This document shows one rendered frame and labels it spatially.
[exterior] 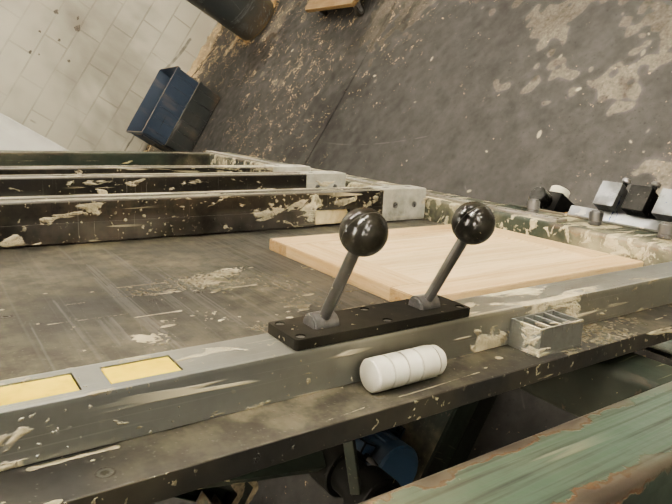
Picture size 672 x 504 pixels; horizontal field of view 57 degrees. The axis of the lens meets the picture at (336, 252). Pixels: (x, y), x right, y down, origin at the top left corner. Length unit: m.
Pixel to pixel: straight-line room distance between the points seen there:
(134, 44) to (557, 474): 5.91
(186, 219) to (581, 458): 0.87
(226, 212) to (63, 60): 4.90
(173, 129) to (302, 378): 4.67
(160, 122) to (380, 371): 4.65
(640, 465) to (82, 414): 0.34
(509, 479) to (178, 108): 4.90
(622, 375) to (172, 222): 0.74
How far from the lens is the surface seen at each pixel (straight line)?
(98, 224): 1.08
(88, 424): 0.45
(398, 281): 0.80
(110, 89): 6.06
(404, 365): 0.53
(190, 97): 5.19
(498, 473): 0.35
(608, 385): 0.78
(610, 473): 0.37
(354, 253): 0.46
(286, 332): 0.51
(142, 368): 0.48
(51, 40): 5.97
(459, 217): 0.54
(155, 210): 1.10
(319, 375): 0.52
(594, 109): 2.59
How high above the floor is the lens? 1.83
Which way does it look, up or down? 37 degrees down
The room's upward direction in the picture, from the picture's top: 58 degrees counter-clockwise
